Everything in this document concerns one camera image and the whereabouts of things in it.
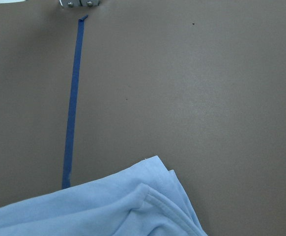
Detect light blue t-shirt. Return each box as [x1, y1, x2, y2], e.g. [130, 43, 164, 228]
[0, 156, 205, 236]

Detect grey aluminium frame post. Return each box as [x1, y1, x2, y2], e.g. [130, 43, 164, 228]
[59, 0, 101, 8]

